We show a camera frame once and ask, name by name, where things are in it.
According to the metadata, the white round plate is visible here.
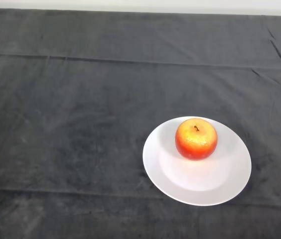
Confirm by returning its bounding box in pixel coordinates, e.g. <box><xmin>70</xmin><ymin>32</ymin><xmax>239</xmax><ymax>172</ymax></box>
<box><xmin>142</xmin><ymin>116</ymin><xmax>252</xmax><ymax>207</ymax></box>

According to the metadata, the black cloth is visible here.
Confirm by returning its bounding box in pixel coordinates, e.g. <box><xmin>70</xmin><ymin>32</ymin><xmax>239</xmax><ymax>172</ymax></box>
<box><xmin>0</xmin><ymin>7</ymin><xmax>281</xmax><ymax>239</ymax></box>

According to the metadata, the red yellow apple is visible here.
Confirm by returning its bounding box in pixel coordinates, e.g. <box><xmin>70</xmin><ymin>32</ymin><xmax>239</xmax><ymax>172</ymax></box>
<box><xmin>174</xmin><ymin>118</ymin><xmax>218</xmax><ymax>161</ymax></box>

